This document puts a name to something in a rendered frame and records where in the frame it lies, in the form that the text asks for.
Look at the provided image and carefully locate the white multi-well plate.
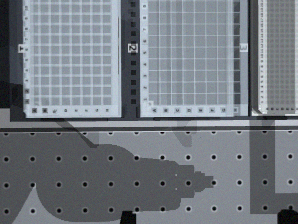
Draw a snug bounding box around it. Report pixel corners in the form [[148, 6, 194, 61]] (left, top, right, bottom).
[[250, 0, 298, 116]]

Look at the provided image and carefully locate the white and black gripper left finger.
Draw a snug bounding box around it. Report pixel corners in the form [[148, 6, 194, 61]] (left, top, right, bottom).
[[120, 211, 136, 224]]

